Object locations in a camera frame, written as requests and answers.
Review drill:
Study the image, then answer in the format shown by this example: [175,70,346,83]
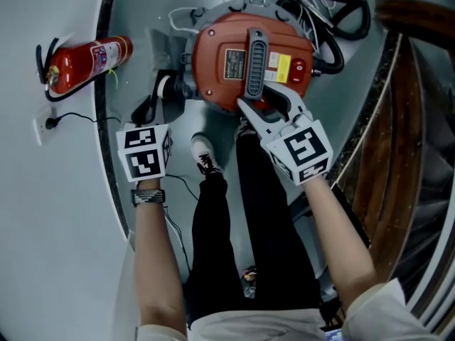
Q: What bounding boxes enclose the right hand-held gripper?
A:
[236,86,335,187]

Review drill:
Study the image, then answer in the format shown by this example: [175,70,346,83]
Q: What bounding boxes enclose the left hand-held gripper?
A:
[115,79,186,183]

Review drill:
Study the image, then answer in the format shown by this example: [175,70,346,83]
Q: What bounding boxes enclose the grey fabric bag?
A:
[149,28,188,101]

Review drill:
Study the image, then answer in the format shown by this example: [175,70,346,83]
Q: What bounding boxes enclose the red canister vacuum cleaner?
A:
[179,0,323,117]

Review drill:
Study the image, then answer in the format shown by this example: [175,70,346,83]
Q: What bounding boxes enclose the person's right forearm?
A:
[301,174,378,308]

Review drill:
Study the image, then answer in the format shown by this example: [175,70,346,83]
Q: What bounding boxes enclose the person's left forearm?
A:
[133,178,188,333]

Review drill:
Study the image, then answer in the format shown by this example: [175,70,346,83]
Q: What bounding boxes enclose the person's right shoe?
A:
[236,117,259,138]

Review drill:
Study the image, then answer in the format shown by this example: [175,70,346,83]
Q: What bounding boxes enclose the person's shoe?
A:
[236,117,259,138]
[191,133,221,176]

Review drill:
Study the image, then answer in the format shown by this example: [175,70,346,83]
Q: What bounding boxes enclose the person's left shoe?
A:
[191,133,221,176]

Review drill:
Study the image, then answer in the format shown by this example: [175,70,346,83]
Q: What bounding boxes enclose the woven grey wristband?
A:
[130,189,166,207]

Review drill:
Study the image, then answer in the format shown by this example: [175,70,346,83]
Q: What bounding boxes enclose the red fire extinguisher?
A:
[35,36,134,102]

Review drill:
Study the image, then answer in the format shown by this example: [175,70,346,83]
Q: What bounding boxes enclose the person's black trousers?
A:
[184,133,323,330]

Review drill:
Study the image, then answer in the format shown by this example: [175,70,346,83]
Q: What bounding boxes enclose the black flat case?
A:
[291,183,371,251]

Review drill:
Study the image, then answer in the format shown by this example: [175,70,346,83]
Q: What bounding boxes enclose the small colourful pendant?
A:
[241,266,257,298]

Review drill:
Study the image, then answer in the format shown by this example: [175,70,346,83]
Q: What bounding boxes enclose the person's white shirt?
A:
[134,278,441,341]

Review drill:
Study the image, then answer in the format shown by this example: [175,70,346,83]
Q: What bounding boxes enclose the white cable loop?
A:
[168,7,200,35]

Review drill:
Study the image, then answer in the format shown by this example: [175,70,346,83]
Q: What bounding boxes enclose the black vacuum hose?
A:
[277,0,371,75]

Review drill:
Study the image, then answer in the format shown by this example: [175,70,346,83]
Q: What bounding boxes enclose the black plug with cable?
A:
[45,112,122,131]

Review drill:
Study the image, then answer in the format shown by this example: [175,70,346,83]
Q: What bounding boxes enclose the white wall socket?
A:
[33,107,58,146]

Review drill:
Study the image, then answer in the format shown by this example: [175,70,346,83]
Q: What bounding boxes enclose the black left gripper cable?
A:
[164,174,200,271]

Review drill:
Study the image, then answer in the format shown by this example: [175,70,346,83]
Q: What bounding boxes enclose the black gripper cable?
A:
[164,174,200,271]
[319,295,344,328]

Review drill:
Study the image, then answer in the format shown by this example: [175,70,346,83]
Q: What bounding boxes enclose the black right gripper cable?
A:
[319,295,344,328]

